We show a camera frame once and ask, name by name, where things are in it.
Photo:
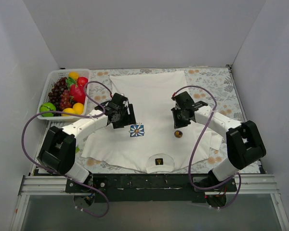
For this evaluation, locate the orange fruit toy bottom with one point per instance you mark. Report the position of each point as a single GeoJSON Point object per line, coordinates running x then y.
{"type": "Point", "coordinates": [78, 108]}

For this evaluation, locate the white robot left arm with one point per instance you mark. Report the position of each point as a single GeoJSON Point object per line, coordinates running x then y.
{"type": "Point", "coordinates": [59, 147]}

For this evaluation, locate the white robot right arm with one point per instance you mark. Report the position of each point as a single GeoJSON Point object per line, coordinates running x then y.
{"type": "Point", "coordinates": [243, 140]}

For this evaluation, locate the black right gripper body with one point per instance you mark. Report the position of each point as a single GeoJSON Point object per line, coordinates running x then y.
{"type": "Point", "coordinates": [179, 119]}

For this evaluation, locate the green watermelon toy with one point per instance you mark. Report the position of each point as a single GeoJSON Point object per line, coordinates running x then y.
{"type": "Point", "coordinates": [47, 107]}

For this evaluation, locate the white t-shirt with flower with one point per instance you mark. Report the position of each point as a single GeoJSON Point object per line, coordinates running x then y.
{"type": "Point", "coordinates": [147, 145]}

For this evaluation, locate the red apple toy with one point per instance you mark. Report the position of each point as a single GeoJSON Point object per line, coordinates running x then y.
{"type": "Point", "coordinates": [82, 81]}

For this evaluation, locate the floral tablecloth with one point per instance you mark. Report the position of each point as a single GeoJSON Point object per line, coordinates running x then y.
{"type": "Point", "coordinates": [212, 148]}

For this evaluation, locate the yellow lemon toy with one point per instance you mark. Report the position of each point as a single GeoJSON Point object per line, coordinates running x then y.
{"type": "Point", "coordinates": [68, 112]}

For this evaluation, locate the orange fruit toy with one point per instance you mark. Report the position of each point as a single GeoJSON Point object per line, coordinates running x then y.
{"type": "Point", "coordinates": [78, 108]}
{"type": "Point", "coordinates": [73, 75]}

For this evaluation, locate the white plastic basket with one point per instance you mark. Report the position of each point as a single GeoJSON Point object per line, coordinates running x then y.
{"type": "Point", "coordinates": [51, 79]}

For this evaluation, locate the red dragon fruit toy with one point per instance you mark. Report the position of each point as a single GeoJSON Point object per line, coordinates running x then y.
{"type": "Point", "coordinates": [77, 93]}

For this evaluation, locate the orange fruit toy top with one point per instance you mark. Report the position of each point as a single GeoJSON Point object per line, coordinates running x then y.
{"type": "Point", "coordinates": [73, 75]}

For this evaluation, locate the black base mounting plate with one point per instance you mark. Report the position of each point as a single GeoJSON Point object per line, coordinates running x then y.
{"type": "Point", "coordinates": [151, 187]}

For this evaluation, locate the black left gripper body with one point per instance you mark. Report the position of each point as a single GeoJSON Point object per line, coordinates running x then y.
{"type": "Point", "coordinates": [126, 119]}

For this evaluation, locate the round shiny brooch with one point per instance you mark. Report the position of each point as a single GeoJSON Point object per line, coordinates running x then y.
{"type": "Point", "coordinates": [178, 134]}

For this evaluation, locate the purple grape bunch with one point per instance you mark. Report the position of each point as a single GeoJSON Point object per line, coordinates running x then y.
{"type": "Point", "coordinates": [60, 96]}

